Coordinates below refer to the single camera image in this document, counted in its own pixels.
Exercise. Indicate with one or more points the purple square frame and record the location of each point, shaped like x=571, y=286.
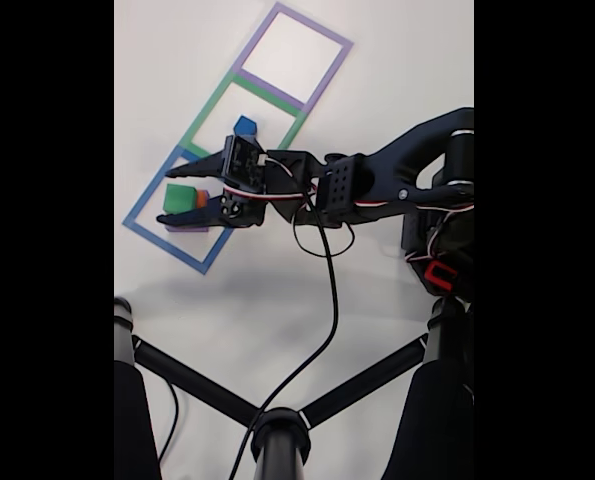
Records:
x=260, y=35

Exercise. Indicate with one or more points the green cube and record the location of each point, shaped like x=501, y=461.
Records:
x=178, y=197

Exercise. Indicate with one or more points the camera board with blue mount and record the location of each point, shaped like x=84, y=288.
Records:
x=244, y=162

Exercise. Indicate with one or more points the blue square frame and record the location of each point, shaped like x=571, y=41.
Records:
x=148, y=192

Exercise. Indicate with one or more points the black camera tripod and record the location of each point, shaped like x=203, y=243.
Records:
x=279, y=440

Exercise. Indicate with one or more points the green square frame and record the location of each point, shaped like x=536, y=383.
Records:
x=203, y=117

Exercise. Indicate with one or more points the purple block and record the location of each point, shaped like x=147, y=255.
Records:
x=187, y=229

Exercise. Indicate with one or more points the orange cube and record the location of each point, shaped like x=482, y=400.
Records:
x=201, y=199

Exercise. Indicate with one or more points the small blue cube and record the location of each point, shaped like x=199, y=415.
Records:
x=244, y=125

